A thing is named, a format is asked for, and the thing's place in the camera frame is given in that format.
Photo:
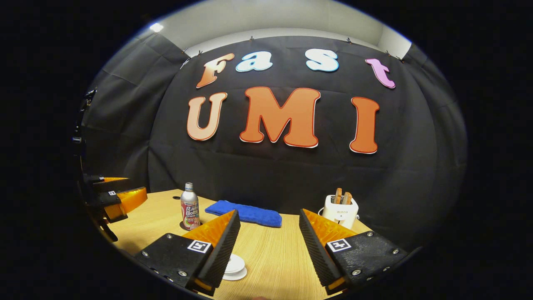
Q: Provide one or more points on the ceiling light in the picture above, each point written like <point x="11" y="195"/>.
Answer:
<point x="156" y="27"/>

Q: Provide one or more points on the white toaster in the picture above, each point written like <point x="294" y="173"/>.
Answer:
<point x="339" y="214"/>

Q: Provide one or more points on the dark round coaster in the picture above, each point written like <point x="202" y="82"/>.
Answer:
<point x="182" y="226"/>

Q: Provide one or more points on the silver water bottle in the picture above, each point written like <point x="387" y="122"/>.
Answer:
<point x="189" y="208"/>

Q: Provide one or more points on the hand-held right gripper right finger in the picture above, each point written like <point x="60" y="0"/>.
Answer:
<point x="318" y="250"/>

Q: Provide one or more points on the white teacup lid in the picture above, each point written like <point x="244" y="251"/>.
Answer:
<point x="235" y="263"/>

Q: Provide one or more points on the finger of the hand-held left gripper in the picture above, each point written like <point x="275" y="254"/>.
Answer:
<point x="104" y="199"/>
<point x="112" y="184"/>

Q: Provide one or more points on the black backdrop cloth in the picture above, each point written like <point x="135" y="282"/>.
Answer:
<point x="291" y="179"/>

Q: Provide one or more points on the white saucer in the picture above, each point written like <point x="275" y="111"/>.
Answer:
<point x="237" y="278"/>

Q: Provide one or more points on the blue towel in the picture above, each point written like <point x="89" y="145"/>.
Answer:
<point x="250" y="213"/>

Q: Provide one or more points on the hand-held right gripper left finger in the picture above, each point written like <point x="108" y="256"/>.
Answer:
<point x="220" y="250"/>

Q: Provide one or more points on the toast slice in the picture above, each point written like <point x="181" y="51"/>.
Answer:
<point x="338" y="196"/>
<point x="347" y="198"/>

